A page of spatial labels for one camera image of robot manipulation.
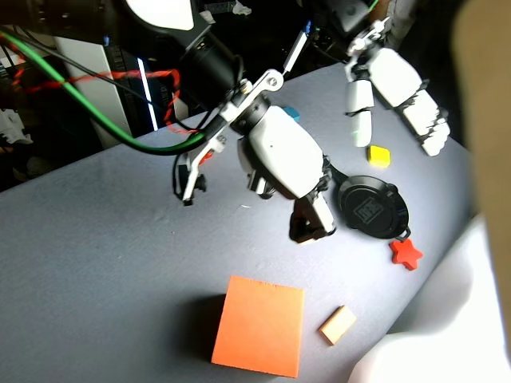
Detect large orange cube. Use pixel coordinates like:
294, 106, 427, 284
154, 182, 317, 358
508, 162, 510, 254
210, 274, 307, 379

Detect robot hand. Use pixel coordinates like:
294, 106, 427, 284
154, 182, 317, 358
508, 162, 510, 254
343, 46, 452, 157
237, 104, 338, 244

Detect thick green cable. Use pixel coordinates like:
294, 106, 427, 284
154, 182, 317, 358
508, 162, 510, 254
0, 31, 208, 157

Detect grey tablecloth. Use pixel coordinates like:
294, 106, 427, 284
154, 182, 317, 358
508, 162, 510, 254
0, 61, 480, 383

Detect beige panel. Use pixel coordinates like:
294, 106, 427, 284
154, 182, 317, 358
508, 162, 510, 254
453, 0, 511, 344

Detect small flat wooden block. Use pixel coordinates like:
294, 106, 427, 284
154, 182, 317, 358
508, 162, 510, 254
318, 305, 358, 346

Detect white adapter with blue plug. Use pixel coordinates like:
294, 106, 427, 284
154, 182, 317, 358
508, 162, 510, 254
282, 22, 313, 75

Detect white plastic part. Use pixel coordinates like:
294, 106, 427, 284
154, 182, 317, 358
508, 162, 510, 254
0, 107, 34, 147

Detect red star block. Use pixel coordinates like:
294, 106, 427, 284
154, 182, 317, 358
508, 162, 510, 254
389, 238, 424, 272

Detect black computer case lit strip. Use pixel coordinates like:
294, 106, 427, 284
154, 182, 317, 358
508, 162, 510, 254
107, 43, 188, 132

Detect yellow block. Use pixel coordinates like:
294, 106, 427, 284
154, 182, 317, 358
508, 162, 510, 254
366, 144, 391, 168

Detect black toy frying pan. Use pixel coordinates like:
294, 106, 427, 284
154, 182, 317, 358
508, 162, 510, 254
329, 165, 413, 240

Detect red twisted wire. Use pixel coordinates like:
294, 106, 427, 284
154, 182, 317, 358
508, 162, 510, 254
10, 68, 200, 135

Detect white backdrop sheet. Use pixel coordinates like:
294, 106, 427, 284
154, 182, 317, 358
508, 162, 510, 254
347, 215, 511, 383

